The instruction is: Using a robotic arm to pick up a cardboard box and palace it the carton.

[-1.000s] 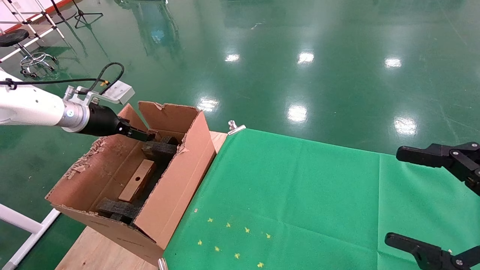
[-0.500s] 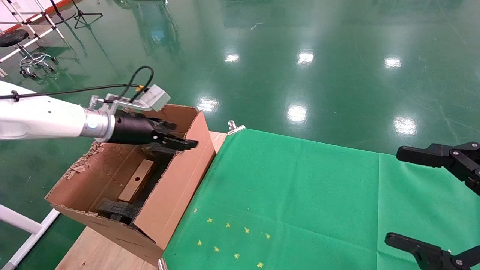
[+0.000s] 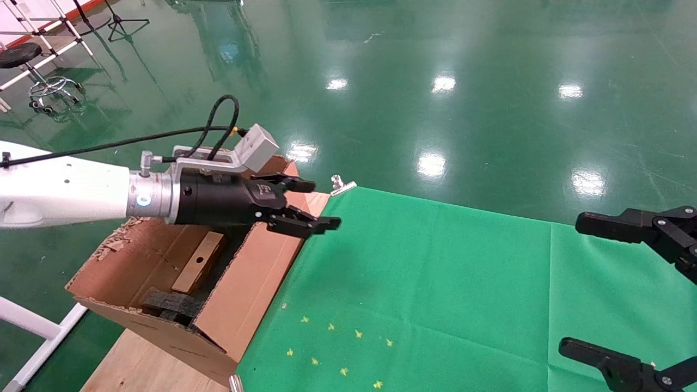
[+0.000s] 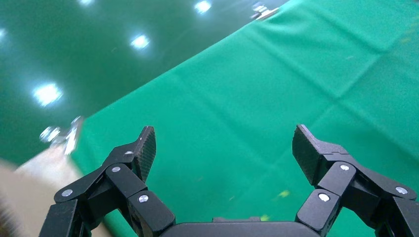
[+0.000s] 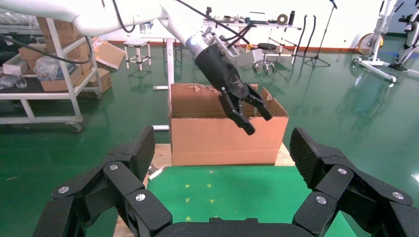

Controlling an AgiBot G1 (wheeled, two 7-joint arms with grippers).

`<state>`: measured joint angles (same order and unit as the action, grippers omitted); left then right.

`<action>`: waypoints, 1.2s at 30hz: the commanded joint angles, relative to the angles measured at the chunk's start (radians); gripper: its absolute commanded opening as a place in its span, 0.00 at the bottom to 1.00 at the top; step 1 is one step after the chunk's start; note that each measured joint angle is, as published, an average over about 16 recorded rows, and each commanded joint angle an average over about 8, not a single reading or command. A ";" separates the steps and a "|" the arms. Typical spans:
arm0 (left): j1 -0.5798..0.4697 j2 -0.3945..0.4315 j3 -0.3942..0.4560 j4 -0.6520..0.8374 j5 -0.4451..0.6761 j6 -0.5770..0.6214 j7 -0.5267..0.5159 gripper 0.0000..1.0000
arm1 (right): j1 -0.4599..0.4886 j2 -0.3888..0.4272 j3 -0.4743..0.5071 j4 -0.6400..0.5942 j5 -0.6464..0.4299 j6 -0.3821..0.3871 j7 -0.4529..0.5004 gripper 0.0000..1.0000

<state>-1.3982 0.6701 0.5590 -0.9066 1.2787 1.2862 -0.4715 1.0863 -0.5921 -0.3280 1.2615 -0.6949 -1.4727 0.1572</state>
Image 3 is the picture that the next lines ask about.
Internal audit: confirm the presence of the green cloth mat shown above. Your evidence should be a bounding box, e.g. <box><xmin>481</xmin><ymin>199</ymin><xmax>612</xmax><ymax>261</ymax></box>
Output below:
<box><xmin>237</xmin><ymin>187</ymin><xmax>697</xmax><ymax>392</ymax></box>

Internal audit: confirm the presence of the black round swivel stool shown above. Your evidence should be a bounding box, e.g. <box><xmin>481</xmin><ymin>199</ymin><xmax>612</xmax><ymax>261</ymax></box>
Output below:
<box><xmin>0</xmin><ymin>42</ymin><xmax>82</xmax><ymax>114</ymax></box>

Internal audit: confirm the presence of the black foam block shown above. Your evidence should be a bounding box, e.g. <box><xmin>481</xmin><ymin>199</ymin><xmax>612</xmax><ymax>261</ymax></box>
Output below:
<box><xmin>139</xmin><ymin>287</ymin><xmax>205</xmax><ymax>326</ymax></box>

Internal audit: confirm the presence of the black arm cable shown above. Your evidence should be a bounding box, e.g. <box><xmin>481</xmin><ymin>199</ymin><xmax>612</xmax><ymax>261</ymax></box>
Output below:
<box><xmin>0</xmin><ymin>94</ymin><xmax>248</xmax><ymax>167</ymax></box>

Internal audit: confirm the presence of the black curved gooseneck pole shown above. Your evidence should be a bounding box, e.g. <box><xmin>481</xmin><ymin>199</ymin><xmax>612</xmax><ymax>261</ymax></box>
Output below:
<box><xmin>68</xmin><ymin>0</ymin><xmax>113</xmax><ymax>38</ymax></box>

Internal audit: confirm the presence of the large open cardboard carton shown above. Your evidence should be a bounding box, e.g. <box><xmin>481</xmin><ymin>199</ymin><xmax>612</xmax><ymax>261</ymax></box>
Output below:
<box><xmin>65</xmin><ymin>155</ymin><xmax>332</xmax><ymax>387</ymax></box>

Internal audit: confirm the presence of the black tripod microphone stand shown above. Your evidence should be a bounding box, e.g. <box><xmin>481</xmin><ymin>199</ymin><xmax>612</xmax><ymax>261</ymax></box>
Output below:
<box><xmin>103</xmin><ymin>0</ymin><xmax>150</xmax><ymax>42</ymax></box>

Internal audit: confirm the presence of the silver camera mount bracket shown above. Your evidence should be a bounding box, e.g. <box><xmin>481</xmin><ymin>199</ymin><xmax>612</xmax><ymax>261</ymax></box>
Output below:
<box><xmin>139</xmin><ymin>145</ymin><xmax>243</xmax><ymax>177</ymax></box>

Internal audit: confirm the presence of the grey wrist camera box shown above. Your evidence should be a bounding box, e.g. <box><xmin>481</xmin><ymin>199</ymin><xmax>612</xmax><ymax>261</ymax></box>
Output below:
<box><xmin>235</xmin><ymin>124</ymin><xmax>280</xmax><ymax>170</ymax></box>

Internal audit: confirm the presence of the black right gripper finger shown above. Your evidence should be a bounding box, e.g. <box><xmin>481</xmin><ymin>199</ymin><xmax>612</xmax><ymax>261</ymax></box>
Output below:
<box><xmin>576</xmin><ymin>206</ymin><xmax>697</xmax><ymax>284</ymax></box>
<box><xmin>559</xmin><ymin>338</ymin><xmax>697</xmax><ymax>392</ymax></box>

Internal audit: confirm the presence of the small brown cardboard box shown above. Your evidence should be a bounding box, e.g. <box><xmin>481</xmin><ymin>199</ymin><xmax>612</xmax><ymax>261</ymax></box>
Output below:
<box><xmin>172</xmin><ymin>231</ymin><xmax>227</xmax><ymax>295</ymax></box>

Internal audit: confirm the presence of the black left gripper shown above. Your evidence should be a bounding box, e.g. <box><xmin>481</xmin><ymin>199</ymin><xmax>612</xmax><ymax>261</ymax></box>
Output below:
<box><xmin>174</xmin><ymin>169</ymin><xmax>342</xmax><ymax>238</ymax></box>

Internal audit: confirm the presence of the white frame work table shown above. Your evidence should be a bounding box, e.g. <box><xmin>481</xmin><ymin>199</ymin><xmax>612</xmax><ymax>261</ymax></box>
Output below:
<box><xmin>0</xmin><ymin>0</ymin><xmax>94</xmax><ymax>112</ymax></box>

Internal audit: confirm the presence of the white metal table frame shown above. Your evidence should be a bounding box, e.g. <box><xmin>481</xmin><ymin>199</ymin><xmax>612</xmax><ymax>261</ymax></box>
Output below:
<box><xmin>0</xmin><ymin>297</ymin><xmax>89</xmax><ymax>392</ymax></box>

